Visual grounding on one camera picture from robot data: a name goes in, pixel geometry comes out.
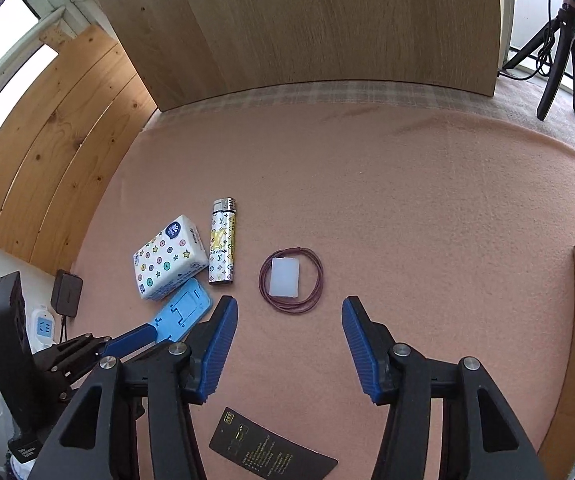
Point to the black printed card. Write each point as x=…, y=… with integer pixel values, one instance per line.
x=267, y=450

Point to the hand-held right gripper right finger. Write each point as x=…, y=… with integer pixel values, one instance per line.
x=360, y=350

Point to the light laminate wood board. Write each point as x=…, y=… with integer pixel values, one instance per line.
x=292, y=25

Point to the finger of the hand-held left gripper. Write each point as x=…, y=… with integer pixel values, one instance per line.
x=67, y=372
x=132, y=340

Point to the white power strip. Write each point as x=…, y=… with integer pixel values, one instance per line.
x=42, y=327

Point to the pink table cloth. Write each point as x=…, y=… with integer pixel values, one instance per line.
x=392, y=210

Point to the patterned white lighter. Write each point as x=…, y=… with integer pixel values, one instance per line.
x=220, y=250

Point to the black tripod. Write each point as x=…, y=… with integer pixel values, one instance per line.
x=552, y=75

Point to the blue folding phone stand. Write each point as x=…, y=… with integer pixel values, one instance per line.
x=187, y=305

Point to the star-patterned tissue pack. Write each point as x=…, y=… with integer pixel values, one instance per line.
x=167, y=260

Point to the translucent white silicone sleeve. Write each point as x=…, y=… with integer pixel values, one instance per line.
x=285, y=280

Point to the pine wood plank board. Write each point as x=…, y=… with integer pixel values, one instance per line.
x=57, y=150

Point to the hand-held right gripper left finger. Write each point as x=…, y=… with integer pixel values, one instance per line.
x=217, y=350

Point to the black power adapter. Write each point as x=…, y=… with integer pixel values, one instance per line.
x=66, y=292

